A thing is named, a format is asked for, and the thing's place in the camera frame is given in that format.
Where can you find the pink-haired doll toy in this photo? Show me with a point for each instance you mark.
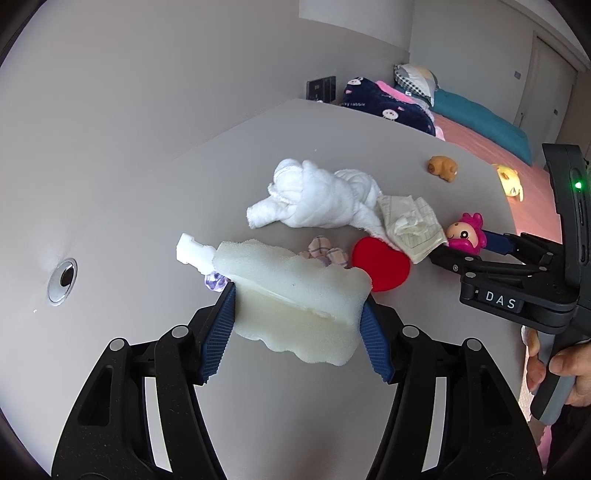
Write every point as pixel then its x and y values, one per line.
pixel 467 234

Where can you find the red heart cushion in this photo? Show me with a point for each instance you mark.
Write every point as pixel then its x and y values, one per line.
pixel 388 268

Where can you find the yellow duck plush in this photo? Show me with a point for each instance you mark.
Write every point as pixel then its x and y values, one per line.
pixel 510 181

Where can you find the teal pillow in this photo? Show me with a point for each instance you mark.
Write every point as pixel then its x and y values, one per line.
pixel 483 121

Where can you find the black wall socket panel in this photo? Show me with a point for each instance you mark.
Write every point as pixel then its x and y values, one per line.
pixel 322 90

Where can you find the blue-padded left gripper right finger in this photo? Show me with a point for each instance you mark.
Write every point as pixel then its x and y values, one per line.
pixel 378 325

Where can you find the white foam sponge piece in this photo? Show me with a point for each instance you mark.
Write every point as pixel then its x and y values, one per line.
pixel 293 304

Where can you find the patterned grey yellow pillow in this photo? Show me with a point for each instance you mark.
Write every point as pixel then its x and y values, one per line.
pixel 417 81

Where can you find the white towel bundle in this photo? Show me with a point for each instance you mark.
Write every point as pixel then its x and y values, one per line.
pixel 303 195

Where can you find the navy cartoon blanket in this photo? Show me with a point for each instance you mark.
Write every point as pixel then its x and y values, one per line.
pixel 364 95

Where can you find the white styrofoam block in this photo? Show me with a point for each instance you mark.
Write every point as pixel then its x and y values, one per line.
pixel 199 256

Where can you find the pink white folded clothes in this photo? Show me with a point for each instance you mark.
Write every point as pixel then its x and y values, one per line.
pixel 404 97

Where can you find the brown bear toy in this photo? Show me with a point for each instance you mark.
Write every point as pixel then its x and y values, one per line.
pixel 443 167

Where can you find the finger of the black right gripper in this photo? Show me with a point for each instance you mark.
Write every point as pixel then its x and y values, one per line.
pixel 527 248
pixel 462 263

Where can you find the silver desk cable grommet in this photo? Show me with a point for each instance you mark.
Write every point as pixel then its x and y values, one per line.
pixel 62 281

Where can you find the person's right hand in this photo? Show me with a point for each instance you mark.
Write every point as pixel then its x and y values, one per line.
pixel 574 362

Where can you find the white door with handle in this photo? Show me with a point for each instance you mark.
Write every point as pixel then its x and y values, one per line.
pixel 546 95

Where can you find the crumpled white tissue paper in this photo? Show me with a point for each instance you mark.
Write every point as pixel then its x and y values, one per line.
pixel 412 226

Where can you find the purple plaid scrunchie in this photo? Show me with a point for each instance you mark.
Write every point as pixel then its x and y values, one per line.
pixel 320 249

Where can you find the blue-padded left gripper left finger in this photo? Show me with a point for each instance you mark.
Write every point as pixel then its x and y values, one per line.
pixel 217 329

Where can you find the pink bed sheet mattress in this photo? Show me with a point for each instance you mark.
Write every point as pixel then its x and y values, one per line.
pixel 536 214

